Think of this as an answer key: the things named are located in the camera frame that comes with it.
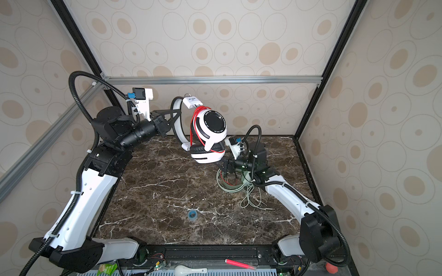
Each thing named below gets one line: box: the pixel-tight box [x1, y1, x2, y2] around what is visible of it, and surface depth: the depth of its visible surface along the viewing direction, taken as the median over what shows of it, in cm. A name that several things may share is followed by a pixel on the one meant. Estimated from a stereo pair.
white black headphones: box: [170, 93, 228, 164], surface depth 45 cm
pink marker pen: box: [224, 258, 257, 271], surface depth 73 cm
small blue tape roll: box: [187, 209, 198, 221], surface depth 86 cm
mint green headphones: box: [216, 168, 253, 193], surface depth 94 cm
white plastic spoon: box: [173, 265, 208, 276], surface depth 71 cm
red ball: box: [325, 262, 339, 274], surface depth 70 cm
